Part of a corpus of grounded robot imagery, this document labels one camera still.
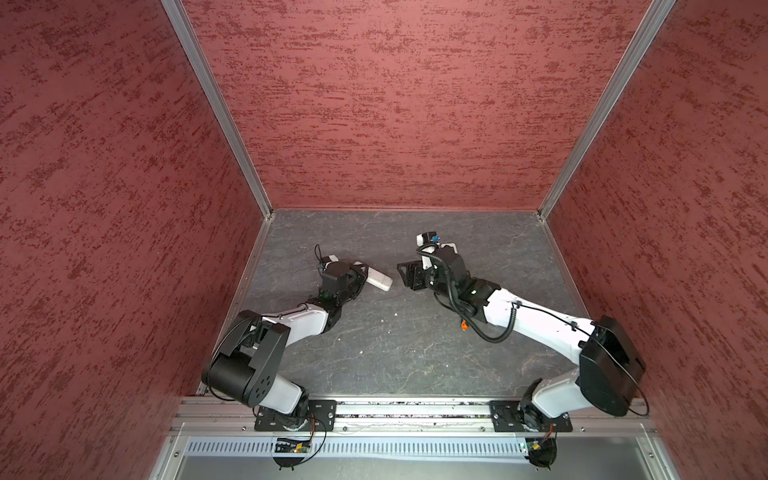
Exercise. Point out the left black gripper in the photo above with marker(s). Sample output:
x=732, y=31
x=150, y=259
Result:
x=358, y=272

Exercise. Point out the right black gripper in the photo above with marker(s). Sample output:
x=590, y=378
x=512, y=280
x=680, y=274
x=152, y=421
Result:
x=414, y=274

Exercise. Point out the white remote orange button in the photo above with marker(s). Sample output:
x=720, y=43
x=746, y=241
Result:
x=379, y=280

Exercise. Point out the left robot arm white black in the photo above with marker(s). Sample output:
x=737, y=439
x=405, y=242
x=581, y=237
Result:
x=244, y=366

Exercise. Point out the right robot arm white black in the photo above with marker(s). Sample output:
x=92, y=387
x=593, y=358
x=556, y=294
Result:
x=607, y=366

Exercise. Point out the white remote far side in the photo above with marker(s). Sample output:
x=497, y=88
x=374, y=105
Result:
x=451, y=246

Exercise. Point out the left base connector wiring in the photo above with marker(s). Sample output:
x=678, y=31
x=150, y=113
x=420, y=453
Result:
x=294, y=447

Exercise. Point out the base connector wiring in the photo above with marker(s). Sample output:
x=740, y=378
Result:
x=294, y=447
x=540, y=450

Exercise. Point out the right base connector wiring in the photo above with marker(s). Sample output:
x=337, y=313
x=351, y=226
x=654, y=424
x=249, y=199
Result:
x=540, y=450

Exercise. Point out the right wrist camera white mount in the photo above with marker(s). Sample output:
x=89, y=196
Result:
x=427, y=242

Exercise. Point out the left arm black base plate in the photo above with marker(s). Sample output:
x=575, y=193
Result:
x=310, y=415

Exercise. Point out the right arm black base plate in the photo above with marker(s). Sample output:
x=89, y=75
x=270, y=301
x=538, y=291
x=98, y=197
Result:
x=509, y=417

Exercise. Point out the perforated cable duct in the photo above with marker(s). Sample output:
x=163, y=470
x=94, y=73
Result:
x=416, y=448

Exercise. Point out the aluminium front rail frame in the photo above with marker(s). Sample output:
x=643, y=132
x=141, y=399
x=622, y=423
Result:
x=365, y=416

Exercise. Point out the left aluminium corner post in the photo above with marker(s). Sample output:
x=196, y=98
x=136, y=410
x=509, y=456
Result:
x=189, y=41

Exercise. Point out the aluminium corner post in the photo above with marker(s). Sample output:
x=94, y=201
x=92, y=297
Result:
x=648, y=28
x=189, y=41

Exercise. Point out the right aluminium corner post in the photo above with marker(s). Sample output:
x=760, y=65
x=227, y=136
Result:
x=648, y=28

